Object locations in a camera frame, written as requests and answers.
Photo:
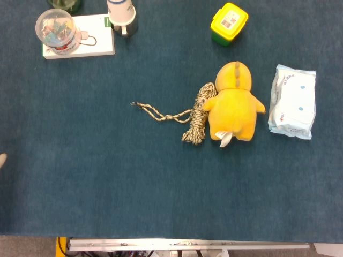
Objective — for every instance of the yellow plush dinosaur toy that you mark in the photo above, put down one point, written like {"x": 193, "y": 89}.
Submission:
{"x": 233, "y": 112}

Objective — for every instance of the aluminium frame rail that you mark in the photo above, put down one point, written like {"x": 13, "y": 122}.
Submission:
{"x": 187, "y": 244}

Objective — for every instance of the blue table cloth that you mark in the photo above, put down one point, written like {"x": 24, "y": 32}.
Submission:
{"x": 107, "y": 160}

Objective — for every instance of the yellow frame post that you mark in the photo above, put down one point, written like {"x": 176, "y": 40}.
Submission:
{"x": 61, "y": 247}

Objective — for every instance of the dark glass cup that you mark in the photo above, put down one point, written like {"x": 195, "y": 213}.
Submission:
{"x": 132, "y": 28}

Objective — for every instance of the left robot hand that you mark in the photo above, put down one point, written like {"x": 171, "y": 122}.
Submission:
{"x": 2, "y": 160}

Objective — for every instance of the green container with yellow lid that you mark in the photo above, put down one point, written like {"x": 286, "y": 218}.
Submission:
{"x": 229, "y": 20}

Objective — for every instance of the clear plastic clip jar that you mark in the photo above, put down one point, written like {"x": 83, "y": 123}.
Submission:
{"x": 55, "y": 29}

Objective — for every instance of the white wet wipes pack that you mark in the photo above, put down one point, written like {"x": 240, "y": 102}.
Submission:
{"x": 293, "y": 103}

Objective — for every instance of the green glass bottle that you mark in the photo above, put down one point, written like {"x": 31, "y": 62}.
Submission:
{"x": 64, "y": 4}

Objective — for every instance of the white flat cardboard box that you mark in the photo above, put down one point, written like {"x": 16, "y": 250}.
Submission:
{"x": 103, "y": 40}

